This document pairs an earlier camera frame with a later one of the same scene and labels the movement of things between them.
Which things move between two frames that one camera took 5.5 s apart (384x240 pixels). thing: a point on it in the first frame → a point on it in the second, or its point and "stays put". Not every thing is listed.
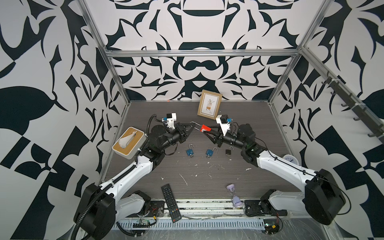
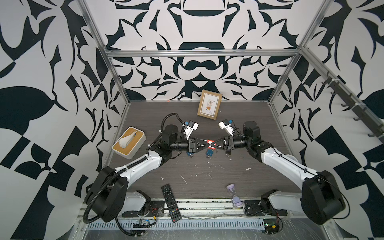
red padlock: (203, 127) → (210, 141)
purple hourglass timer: (237, 201) stays put
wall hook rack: (375, 127) stays put
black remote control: (171, 203) stays put
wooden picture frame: (209, 104) stays put
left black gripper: (183, 133) → (192, 146)
